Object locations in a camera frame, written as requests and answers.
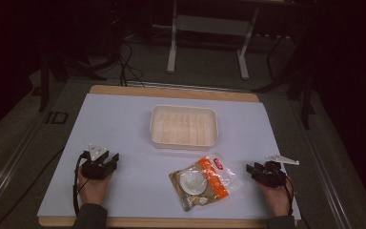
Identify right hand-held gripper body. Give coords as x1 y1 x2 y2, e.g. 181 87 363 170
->
257 154 300 188

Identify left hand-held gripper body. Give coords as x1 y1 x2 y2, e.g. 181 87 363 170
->
81 143 115 181

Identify clear orange snack packet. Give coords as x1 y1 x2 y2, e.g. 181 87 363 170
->
168 153 245 213

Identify person's left hand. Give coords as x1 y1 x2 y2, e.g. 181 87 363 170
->
76 165 113 206

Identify person's right hand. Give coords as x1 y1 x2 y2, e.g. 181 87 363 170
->
258 177 294 218

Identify white table mat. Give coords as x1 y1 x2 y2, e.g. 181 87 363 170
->
36 93 302 221

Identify black stand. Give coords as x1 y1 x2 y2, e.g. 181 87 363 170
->
252 34 317 131
37 47 108 113

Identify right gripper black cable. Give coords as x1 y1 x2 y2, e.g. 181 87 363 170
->
283 175 295 216

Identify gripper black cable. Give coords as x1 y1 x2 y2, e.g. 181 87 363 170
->
283 175 295 216
72 150 92 218

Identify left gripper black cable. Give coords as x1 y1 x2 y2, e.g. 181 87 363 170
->
72 150 92 218

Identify black floor bracket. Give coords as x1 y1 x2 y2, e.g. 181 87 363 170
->
45 111 70 125

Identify black floor cables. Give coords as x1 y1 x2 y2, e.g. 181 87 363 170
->
117 37 147 89

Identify white metal table frame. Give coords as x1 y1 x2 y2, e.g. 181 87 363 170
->
166 0 261 81

